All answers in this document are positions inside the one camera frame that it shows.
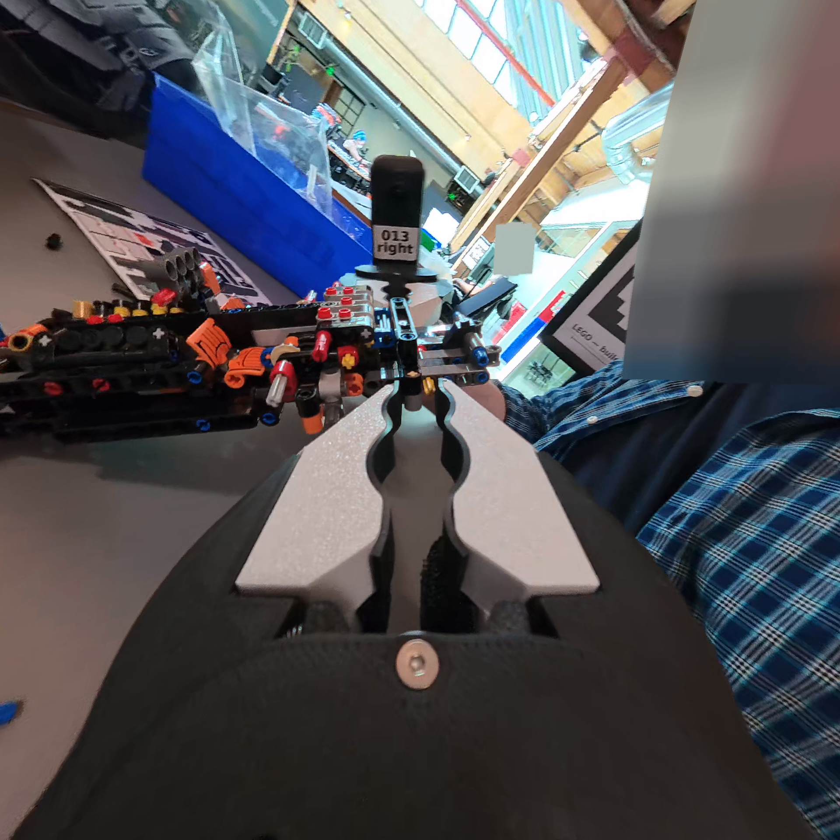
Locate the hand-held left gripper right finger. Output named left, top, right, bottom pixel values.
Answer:
left=420, top=379, right=601, bottom=631

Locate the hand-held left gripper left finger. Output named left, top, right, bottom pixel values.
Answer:
left=234, top=382, right=396, bottom=634

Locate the black lego technic car chassis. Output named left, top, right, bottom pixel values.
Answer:
left=0, top=281, right=505, bottom=442

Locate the person's right forearm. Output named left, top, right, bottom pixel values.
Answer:
left=482, top=360, right=641, bottom=462

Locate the grey lego cylinder block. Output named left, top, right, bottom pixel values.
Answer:
left=153, top=245, right=206, bottom=294

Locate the lego sticker sheet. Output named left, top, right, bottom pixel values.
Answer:
left=33, top=177, right=274, bottom=309

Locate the dark lego set box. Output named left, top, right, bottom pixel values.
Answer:
left=0, top=0, right=201, bottom=140

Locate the black monitor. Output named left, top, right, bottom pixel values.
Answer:
left=456, top=276, right=521, bottom=324

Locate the blue plastic bin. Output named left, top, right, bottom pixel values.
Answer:
left=141, top=71, right=376, bottom=298

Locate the clear plastic bag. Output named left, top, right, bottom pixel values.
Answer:
left=192, top=0, right=337, bottom=219

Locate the black framed sign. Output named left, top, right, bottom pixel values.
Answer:
left=538, top=220, right=645, bottom=380

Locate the person's plaid shirt torso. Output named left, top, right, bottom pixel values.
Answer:
left=564, top=379, right=840, bottom=840

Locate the silver ventilation duct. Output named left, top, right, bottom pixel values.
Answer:
left=602, top=82, right=677, bottom=193

